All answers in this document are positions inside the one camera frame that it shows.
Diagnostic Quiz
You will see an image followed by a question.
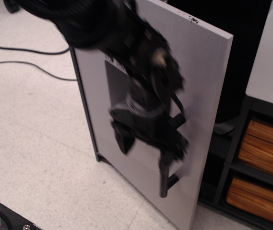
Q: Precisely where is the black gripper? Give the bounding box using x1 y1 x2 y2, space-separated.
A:
110 94 188 170

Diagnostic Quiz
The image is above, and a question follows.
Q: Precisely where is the black bar door handle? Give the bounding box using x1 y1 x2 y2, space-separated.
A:
159 165 179 198

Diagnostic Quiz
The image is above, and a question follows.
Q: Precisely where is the grey toy fridge door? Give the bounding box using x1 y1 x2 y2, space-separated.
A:
70 0 234 230

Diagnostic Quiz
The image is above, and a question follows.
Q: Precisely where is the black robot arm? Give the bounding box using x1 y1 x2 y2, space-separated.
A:
19 0 187 170

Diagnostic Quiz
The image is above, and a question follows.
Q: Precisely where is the dark grey fridge cabinet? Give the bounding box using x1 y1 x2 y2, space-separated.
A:
69 0 271 211

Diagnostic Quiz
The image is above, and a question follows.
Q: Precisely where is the grey water dispenser panel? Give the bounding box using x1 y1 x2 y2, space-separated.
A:
104 55 130 113

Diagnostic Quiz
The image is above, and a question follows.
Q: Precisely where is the dark grey shelf unit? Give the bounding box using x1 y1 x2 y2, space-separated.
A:
198 96 273 230

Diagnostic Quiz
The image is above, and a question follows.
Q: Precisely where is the upper wooden drawer box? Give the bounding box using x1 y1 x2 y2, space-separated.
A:
238 119 273 175

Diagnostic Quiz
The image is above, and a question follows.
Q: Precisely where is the black caster wheel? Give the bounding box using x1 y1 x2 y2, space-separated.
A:
3 0 20 14

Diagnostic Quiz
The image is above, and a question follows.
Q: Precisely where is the yellow handled toy knife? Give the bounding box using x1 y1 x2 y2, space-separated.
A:
214 117 238 135

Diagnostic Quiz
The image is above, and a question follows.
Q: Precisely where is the lower black floor cable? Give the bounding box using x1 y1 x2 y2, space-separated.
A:
0 61 77 81

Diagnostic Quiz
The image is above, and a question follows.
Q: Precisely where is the black floor cable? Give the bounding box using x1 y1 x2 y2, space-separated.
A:
0 37 70 56
0 61 77 81

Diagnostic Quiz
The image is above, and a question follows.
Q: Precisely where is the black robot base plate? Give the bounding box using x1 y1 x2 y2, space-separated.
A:
0 203 41 230

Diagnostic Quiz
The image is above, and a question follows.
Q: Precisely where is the upper black floor cable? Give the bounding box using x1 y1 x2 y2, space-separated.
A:
0 37 70 56

